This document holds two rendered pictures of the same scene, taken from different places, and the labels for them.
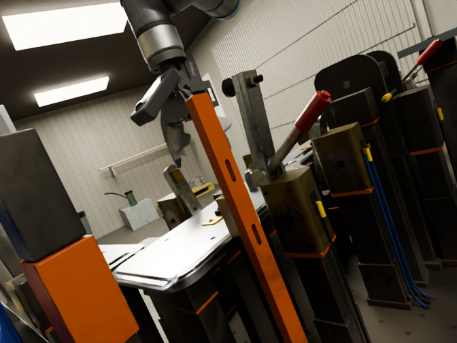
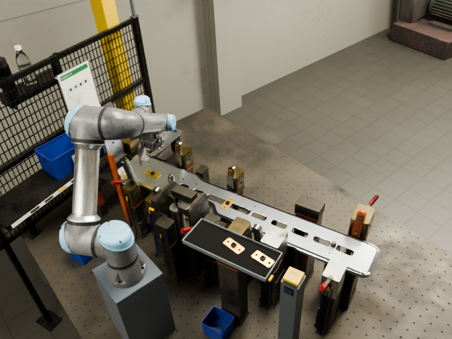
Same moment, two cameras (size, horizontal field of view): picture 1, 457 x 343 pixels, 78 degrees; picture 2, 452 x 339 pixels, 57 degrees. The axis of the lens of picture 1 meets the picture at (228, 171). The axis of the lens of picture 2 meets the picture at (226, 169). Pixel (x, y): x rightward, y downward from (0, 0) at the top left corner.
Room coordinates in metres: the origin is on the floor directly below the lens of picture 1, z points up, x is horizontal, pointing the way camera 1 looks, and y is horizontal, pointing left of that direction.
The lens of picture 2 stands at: (0.63, -1.72, 2.40)
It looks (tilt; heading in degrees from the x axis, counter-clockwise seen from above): 39 degrees down; 80
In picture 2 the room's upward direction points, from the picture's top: 4 degrees counter-clockwise
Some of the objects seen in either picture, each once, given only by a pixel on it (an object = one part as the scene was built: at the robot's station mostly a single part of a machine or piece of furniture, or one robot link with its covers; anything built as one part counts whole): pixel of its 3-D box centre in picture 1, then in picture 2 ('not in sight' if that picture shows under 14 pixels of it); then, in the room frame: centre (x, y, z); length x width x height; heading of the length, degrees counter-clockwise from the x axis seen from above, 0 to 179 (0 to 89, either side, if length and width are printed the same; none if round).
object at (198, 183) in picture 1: (183, 192); not in sight; (6.50, 1.15, 0.17); 1.28 x 0.85 x 0.34; 118
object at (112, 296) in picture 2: not in sight; (136, 301); (0.40, -0.65, 0.90); 0.20 x 0.20 x 0.40; 28
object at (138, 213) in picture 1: (129, 205); not in sight; (5.92, 2.19, 0.44); 0.92 x 0.73 x 0.88; 28
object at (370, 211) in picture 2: not in sight; (358, 239); (1.44, -0.54, 0.88); 0.14 x 0.09 x 0.36; 46
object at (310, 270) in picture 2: not in sight; (307, 259); (1.17, -0.57, 0.84); 0.12 x 0.05 x 0.29; 46
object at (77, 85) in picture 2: not in sight; (79, 92); (0.20, 0.50, 1.30); 0.23 x 0.02 x 0.31; 46
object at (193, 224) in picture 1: (315, 145); (232, 204); (0.89, -0.29, 1.00); 1.38 x 0.22 x 0.02; 136
